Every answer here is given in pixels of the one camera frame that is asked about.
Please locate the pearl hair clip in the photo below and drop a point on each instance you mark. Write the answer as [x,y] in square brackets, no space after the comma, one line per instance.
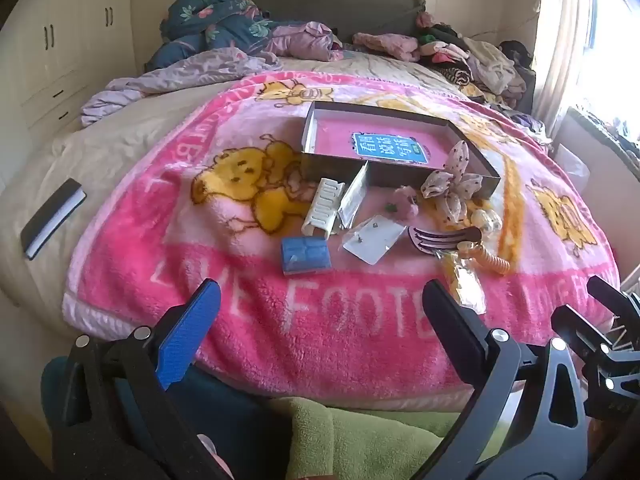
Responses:
[486,221]

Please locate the dark teal cloth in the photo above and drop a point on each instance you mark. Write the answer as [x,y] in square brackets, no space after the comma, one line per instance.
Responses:
[240,430]

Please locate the pile of clothes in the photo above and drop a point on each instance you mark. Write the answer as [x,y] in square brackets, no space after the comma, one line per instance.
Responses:
[475,60]

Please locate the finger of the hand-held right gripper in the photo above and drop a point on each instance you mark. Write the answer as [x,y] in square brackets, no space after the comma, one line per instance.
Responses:
[607,294]
[575,327]

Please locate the pink cartoon printed blanket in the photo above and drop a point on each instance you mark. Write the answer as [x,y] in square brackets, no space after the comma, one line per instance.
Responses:
[350,315]

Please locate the black notebook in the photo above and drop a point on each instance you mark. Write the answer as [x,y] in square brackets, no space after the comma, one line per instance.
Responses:
[50,220]

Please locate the grey headboard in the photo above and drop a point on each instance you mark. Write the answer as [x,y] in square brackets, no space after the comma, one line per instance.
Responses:
[350,10]

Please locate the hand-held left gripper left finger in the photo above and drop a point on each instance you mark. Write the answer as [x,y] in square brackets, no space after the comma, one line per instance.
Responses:
[186,332]

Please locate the blue book in box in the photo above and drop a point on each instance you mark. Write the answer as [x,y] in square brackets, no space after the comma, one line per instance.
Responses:
[390,149]

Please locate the yellow items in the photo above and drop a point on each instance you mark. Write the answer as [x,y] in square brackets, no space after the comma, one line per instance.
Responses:
[465,282]

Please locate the cream wardrobe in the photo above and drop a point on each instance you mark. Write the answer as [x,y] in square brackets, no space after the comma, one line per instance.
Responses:
[60,45]

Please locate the lilac pink garment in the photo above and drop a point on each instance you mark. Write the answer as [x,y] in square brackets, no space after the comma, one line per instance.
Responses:
[307,40]

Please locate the window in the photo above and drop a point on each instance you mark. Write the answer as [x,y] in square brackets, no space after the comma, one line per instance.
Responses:
[612,35]

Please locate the bed with beige sheet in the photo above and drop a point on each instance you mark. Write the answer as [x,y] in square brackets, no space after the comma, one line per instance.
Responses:
[110,150]

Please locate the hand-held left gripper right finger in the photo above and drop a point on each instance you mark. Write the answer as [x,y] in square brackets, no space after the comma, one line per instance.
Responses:
[450,317]

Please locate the cream curtain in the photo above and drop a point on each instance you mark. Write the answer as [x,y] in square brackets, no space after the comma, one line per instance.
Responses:
[560,35]

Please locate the lilac blanket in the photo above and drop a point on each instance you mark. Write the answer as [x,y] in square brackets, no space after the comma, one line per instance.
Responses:
[175,77]

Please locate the dark blue floral quilt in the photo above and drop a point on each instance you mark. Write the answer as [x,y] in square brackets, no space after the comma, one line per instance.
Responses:
[215,25]

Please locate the shallow cardboard box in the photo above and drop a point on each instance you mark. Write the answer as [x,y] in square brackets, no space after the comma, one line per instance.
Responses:
[390,172]

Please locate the white plastic bag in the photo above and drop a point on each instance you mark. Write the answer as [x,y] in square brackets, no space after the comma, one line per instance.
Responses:
[572,165]

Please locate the white earring card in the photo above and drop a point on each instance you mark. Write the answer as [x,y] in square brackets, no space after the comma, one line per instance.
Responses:
[375,237]

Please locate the green fleece clothing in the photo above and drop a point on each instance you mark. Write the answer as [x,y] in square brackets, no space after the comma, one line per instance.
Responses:
[350,440]

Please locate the white hair claw clip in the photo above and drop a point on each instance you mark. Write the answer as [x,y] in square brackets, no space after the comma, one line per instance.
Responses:
[322,207]

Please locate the dark red hair claw clip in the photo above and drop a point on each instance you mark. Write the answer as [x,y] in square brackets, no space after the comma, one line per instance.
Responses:
[440,240]

